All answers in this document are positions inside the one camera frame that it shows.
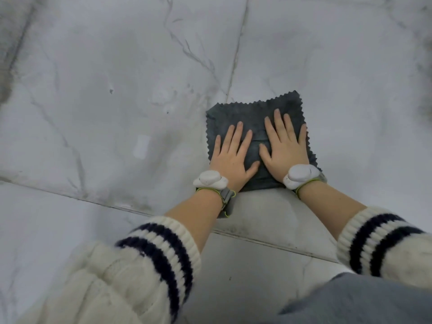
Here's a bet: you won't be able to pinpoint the person's right hand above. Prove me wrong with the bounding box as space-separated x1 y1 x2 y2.
259 109 308 183

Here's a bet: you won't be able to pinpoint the person's left hand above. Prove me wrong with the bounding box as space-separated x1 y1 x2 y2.
209 121 261 193

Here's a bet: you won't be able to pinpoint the dark grey cleaning cloth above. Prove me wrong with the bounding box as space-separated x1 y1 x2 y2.
205 90 318 192

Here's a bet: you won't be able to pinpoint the person's left forearm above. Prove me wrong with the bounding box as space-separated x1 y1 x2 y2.
164 189 225 253

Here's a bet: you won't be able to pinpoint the person's right forearm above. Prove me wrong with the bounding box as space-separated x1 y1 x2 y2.
297 180 368 241

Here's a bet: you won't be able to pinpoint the white wrist tracker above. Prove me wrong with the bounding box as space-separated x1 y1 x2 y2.
283 164 327 199
193 170 237 218

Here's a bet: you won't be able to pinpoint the grey trousers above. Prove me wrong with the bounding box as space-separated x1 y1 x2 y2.
270 272 432 324

